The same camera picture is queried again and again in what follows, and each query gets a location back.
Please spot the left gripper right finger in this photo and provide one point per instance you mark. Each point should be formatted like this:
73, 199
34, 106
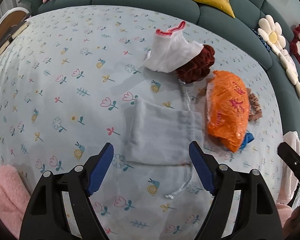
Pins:
257, 216

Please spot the white cotton glove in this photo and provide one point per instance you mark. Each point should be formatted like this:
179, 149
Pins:
170, 50

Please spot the pink fluffy sleeve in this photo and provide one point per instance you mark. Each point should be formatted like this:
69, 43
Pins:
14, 199

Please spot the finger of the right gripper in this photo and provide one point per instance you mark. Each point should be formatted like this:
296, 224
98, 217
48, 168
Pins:
290, 157

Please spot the blue knitted scarf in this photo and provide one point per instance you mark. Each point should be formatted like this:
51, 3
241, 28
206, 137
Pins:
268, 48

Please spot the floral light blue tablecloth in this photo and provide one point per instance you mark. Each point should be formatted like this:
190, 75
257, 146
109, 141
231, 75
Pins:
65, 83

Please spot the book on side table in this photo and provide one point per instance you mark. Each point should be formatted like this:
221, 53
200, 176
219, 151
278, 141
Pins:
12, 34

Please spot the teal sectional sofa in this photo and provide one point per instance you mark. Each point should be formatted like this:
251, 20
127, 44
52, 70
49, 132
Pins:
239, 30

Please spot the brown fabric scrunchie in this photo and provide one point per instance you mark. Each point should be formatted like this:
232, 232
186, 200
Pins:
255, 111

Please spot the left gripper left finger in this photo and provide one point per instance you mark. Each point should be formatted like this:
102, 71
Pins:
45, 216

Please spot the white daisy pillow flat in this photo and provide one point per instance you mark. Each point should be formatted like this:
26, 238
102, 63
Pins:
290, 69

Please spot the white daisy pillow upright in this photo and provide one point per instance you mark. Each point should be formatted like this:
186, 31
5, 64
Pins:
271, 32

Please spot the grey drawstring pouch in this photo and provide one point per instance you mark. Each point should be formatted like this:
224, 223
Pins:
157, 143

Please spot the dark red pompom scrunchie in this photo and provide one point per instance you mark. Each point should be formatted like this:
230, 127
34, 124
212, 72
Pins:
197, 68

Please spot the orange plastic bag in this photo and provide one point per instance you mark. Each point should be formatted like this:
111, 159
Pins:
227, 109

